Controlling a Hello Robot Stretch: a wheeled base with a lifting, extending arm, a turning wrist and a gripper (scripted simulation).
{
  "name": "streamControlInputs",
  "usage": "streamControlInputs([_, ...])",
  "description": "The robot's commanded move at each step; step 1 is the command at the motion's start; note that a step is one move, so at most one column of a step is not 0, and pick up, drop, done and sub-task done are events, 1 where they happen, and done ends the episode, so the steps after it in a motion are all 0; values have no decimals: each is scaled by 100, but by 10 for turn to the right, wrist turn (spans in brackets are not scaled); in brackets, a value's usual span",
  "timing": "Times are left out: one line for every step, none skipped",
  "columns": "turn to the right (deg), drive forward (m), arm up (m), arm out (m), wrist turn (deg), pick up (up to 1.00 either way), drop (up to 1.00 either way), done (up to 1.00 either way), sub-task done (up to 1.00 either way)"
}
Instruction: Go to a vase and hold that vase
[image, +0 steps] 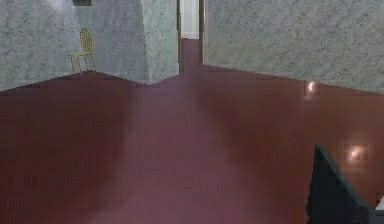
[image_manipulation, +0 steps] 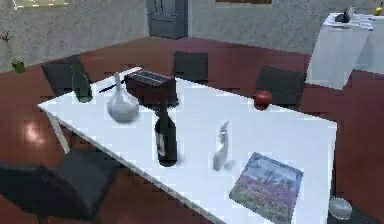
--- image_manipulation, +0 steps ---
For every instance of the grey round flask vase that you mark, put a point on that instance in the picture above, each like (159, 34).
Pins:
(122, 106)

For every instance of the black wine bottle white label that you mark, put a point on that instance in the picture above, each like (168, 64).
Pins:
(165, 140)

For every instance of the dark grey chair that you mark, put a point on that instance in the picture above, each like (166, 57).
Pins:
(56, 186)
(190, 66)
(60, 77)
(281, 85)

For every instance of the white twisted statuette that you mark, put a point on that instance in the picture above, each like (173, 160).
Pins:
(221, 150)

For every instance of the dark red toaster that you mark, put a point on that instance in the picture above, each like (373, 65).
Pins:
(151, 87)

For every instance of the red apple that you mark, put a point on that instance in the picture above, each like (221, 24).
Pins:
(263, 98)

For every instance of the white dining table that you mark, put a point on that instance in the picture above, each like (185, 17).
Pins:
(266, 140)

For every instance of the black pen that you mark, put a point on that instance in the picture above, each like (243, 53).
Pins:
(107, 88)

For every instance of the colourful picture book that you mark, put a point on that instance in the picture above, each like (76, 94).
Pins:
(268, 188)

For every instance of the dark green glass bottle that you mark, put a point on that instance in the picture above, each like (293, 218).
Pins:
(81, 85)

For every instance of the white kitchen counter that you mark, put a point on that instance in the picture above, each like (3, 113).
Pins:
(343, 50)

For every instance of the black kettle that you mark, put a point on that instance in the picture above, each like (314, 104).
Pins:
(343, 17)

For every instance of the green potted house plant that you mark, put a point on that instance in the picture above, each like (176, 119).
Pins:
(16, 60)

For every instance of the pale window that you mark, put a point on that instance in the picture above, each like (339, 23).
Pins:
(40, 2)

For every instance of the yellow bottle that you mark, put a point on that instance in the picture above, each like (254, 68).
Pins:
(378, 9)

